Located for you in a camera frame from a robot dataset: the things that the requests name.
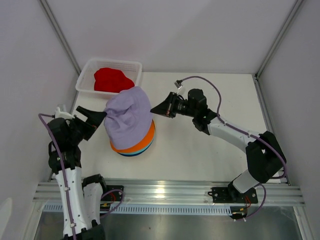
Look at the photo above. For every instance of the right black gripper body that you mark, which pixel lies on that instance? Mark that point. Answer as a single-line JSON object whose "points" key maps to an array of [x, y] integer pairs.
{"points": [[181, 107]]}

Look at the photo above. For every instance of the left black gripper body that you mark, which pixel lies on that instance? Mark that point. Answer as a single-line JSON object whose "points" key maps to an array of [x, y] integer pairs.
{"points": [[78, 131]]}

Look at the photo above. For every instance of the lavender bucket hat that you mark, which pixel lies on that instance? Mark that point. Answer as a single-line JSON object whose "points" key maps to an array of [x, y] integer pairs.
{"points": [[128, 118]]}

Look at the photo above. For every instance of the orange bucket hat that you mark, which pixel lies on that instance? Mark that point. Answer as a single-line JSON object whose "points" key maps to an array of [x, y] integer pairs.
{"points": [[151, 132]]}

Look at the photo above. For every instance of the dark blue bucket hat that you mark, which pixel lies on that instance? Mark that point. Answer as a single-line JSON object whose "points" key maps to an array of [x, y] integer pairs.
{"points": [[133, 154]]}

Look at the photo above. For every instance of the teal bucket hat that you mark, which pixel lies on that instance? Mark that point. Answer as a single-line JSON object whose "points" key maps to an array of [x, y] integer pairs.
{"points": [[137, 149]]}

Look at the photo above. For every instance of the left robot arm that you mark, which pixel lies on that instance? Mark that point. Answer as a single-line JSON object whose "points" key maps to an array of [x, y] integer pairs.
{"points": [[80, 197]]}

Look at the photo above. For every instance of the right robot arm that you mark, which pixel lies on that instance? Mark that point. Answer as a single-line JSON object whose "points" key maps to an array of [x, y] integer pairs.
{"points": [[264, 155]]}

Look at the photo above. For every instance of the red bucket hat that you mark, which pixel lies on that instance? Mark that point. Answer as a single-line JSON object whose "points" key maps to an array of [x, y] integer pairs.
{"points": [[111, 80]]}

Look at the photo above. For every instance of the white plastic bin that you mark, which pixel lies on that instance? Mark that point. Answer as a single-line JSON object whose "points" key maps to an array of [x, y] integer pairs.
{"points": [[85, 81]]}

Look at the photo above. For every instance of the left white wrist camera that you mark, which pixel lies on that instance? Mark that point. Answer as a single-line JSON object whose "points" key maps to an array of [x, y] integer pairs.
{"points": [[61, 112]]}

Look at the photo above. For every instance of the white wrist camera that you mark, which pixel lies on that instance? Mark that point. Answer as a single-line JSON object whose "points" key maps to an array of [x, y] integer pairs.
{"points": [[180, 88], [61, 112]]}

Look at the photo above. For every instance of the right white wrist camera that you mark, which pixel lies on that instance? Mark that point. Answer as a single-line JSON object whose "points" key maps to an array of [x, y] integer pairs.
{"points": [[180, 88]]}

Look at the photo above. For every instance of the right aluminium table rail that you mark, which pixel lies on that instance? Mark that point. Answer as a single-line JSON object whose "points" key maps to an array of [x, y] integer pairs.
{"points": [[283, 175]]}

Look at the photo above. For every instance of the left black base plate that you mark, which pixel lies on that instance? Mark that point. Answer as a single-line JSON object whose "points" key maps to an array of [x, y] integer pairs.
{"points": [[115, 195]]}

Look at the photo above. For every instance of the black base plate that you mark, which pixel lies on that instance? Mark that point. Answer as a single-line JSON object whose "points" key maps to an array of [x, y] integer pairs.
{"points": [[223, 195], [115, 195]]}

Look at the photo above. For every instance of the aluminium mounting rail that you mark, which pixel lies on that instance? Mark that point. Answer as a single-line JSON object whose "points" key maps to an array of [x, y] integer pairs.
{"points": [[173, 192]]}

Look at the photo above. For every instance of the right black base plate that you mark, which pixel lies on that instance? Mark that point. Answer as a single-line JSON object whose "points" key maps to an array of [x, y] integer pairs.
{"points": [[223, 195]]}

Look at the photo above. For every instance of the white slotted cable duct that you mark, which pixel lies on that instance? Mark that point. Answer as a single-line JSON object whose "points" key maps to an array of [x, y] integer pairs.
{"points": [[151, 209]]}

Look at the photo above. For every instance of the left aluminium frame post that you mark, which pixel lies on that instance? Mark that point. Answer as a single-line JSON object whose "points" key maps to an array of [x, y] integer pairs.
{"points": [[44, 4]]}

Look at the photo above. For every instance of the aluminium frame post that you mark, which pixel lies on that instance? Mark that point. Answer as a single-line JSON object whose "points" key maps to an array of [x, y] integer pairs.
{"points": [[280, 36], [44, 4]]}

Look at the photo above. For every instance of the right aluminium frame post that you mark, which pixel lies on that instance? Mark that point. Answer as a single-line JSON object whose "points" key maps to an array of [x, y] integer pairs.
{"points": [[280, 36]]}

